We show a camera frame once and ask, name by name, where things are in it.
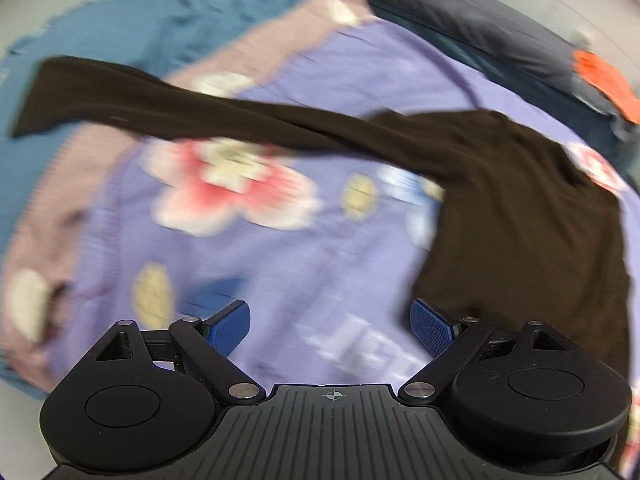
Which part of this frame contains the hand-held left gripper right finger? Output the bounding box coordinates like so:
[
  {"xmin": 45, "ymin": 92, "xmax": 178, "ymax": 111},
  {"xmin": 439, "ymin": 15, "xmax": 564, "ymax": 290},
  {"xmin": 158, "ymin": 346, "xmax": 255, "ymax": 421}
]
[{"xmin": 397, "ymin": 298, "xmax": 576, "ymax": 405}]

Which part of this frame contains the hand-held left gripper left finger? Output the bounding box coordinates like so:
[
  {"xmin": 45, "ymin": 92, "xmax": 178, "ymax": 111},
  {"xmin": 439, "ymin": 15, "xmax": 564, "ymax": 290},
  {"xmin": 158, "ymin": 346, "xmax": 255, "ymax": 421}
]
[{"xmin": 95, "ymin": 300, "xmax": 266, "ymax": 405}]

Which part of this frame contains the dark brown long-sleeve shirt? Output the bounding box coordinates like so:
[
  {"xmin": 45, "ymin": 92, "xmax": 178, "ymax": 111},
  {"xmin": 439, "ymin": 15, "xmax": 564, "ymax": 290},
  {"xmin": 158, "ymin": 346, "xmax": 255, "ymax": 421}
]
[{"xmin": 11, "ymin": 56, "xmax": 632, "ymax": 376}]

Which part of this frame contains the purple floral blanket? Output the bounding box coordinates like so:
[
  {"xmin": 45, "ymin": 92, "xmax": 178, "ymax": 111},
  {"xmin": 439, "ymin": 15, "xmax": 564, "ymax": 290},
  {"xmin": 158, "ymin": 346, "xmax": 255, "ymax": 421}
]
[{"xmin": 0, "ymin": 0, "xmax": 640, "ymax": 401}]

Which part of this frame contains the dark teal duvet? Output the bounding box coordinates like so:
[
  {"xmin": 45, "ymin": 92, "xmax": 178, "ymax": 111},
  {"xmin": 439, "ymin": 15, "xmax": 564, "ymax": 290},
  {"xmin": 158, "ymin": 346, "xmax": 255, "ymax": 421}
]
[{"xmin": 372, "ymin": 2, "xmax": 640, "ymax": 183}]

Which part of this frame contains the grey folded cloth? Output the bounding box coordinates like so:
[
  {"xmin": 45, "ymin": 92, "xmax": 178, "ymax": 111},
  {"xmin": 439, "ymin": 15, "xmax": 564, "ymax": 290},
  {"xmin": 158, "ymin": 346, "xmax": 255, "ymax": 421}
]
[{"xmin": 570, "ymin": 72, "xmax": 640, "ymax": 147}]

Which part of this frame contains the orange cloth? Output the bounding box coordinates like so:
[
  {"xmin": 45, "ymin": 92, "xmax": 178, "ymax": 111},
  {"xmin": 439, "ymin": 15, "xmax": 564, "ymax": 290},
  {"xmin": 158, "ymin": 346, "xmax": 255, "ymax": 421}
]
[{"xmin": 572, "ymin": 50, "xmax": 640, "ymax": 125}]

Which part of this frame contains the dark grey blanket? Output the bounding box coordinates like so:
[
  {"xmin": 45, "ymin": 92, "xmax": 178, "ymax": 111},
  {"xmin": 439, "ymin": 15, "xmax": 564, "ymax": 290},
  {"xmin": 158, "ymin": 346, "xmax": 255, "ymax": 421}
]
[{"xmin": 330, "ymin": 0, "xmax": 577, "ymax": 92}]

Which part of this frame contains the teal bed sheet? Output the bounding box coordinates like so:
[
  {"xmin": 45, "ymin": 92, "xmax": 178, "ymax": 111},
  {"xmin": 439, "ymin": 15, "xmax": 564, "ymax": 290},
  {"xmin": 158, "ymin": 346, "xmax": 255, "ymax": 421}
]
[{"xmin": 0, "ymin": 0, "xmax": 351, "ymax": 401}]

